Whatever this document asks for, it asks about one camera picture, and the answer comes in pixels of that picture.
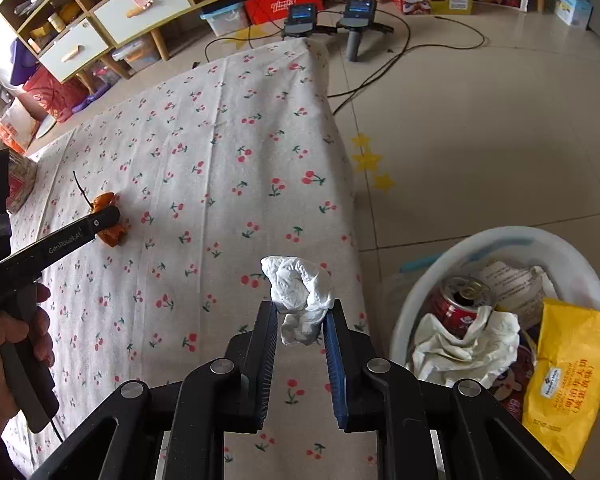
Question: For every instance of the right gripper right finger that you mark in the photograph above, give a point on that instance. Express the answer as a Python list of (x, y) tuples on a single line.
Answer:
[(423, 430)]

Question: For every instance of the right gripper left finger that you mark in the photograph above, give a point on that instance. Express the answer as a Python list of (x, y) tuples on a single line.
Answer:
[(176, 431)]

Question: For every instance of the white paper towel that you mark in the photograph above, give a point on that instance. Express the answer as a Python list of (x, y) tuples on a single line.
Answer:
[(488, 349)]

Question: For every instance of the orange peel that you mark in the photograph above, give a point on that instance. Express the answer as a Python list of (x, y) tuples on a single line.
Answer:
[(106, 216)]

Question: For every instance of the red crushed soda can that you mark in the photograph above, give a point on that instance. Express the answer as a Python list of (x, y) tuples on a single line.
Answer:
[(455, 302)]

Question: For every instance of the yellow snack bag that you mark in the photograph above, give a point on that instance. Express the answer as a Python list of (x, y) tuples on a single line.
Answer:
[(563, 396)]

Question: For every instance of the white printed paper wrapper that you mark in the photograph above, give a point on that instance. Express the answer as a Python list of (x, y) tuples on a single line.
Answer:
[(520, 291)]

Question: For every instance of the white tissue ball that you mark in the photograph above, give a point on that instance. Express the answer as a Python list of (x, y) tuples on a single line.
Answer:
[(302, 292)]

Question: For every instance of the white patterned trash bin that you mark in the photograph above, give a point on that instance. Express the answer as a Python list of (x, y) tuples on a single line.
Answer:
[(516, 263)]

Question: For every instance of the person's left hand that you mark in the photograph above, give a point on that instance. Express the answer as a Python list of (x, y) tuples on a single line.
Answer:
[(7, 359)]

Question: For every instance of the clear jar red label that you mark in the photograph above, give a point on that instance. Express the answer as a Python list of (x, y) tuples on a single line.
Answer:
[(21, 179)]

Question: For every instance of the cherry print tablecloth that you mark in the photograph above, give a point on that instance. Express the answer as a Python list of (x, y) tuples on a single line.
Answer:
[(214, 169)]

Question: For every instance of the clear blue-lid storage box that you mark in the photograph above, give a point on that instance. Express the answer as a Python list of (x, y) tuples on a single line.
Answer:
[(227, 20)]

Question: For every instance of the red gift box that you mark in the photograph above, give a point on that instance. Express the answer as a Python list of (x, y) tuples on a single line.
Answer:
[(264, 11)]

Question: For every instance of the grey handheld device left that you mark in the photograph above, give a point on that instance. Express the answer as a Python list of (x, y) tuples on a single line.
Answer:
[(301, 22)]

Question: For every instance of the grey handheld device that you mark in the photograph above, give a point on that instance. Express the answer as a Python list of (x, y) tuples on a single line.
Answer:
[(358, 17), (301, 22)]

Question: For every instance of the blue white small box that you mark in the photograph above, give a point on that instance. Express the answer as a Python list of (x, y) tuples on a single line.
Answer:
[(574, 13)]

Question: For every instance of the grey handheld device right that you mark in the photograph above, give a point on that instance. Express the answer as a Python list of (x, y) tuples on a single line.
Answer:
[(358, 17)]

